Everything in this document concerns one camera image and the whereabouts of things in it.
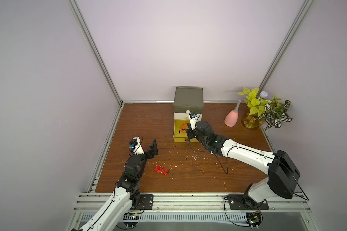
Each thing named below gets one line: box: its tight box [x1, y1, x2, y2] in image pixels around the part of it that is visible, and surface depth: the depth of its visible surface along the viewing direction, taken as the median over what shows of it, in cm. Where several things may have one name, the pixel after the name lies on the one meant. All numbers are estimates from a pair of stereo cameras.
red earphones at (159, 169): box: [153, 165, 173, 176], surface depth 85 cm
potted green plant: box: [237, 87, 294, 131], surface depth 87 cm
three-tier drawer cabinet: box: [173, 86, 204, 132], surface depth 95 cm
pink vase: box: [224, 99, 241, 128], surface depth 102 cm
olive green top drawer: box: [173, 105, 204, 115], surface depth 94 cm
